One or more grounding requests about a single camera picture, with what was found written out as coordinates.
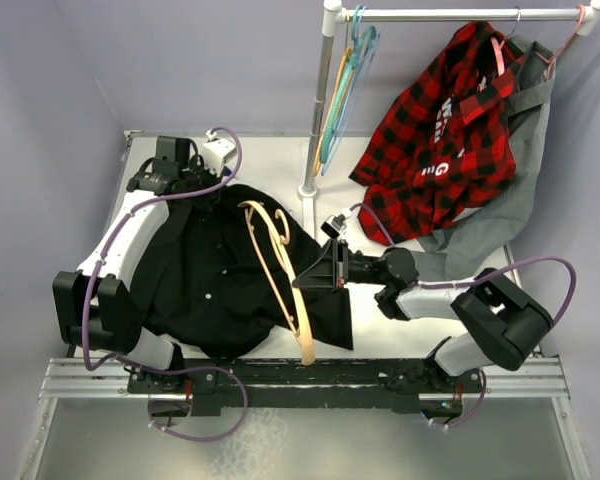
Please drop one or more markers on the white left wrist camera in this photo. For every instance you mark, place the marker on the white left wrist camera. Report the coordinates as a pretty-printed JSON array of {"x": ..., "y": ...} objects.
[{"x": 216, "y": 152}]

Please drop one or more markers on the teal hanger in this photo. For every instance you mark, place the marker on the teal hanger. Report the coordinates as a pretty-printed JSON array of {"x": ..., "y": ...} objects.
[{"x": 345, "y": 85}]

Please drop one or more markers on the red black plaid shirt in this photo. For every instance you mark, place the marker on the red black plaid shirt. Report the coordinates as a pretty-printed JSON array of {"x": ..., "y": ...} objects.
[{"x": 441, "y": 151}]

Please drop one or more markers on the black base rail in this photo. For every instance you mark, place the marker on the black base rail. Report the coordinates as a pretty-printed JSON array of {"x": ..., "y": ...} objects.
[{"x": 397, "y": 385}]

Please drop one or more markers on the grey shirt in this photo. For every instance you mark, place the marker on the grey shirt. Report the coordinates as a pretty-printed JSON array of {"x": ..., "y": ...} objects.
[{"x": 457, "y": 251}]

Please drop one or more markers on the black button shirt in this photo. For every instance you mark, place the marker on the black button shirt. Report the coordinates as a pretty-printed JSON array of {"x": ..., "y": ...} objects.
[{"x": 210, "y": 278}]

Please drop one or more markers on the light blue hanger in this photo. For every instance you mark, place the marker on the light blue hanger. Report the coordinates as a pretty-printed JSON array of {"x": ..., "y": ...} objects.
[{"x": 350, "y": 100}]

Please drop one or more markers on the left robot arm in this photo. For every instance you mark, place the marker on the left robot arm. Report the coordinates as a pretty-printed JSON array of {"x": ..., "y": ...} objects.
[{"x": 94, "y": 305}]

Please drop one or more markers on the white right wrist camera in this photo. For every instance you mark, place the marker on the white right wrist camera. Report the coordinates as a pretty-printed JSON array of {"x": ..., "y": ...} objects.
[{"x": 335, "y": 226}]

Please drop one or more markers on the yellow hanger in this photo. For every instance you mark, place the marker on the yellow hanger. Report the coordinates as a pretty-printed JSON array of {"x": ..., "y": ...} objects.
[{"x": 337, "y": 106}]

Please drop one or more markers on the pink hanger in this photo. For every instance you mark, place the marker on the pink hanger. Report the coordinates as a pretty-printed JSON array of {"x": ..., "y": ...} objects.
[
  {"x": 550, "y": 62},
  {"x": 499, "y": 62}
]

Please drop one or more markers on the metal clothes rack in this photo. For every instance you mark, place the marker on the metal clothes rack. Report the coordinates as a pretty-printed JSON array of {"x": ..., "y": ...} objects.
[{"x": 335, "y": 14}]

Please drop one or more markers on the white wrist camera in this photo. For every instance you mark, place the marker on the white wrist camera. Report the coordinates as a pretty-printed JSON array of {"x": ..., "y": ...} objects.
[
  {"x": 216, "y": 152},
  {"x": 335, "y": 226}
]

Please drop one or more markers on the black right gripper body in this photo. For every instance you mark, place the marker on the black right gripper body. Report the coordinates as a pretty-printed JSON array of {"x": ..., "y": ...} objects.
[{"x": 353, "y": 267}]

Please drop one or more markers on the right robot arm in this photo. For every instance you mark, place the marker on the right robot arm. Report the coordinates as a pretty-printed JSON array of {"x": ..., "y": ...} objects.
[{"x": 503, "y": 323}]

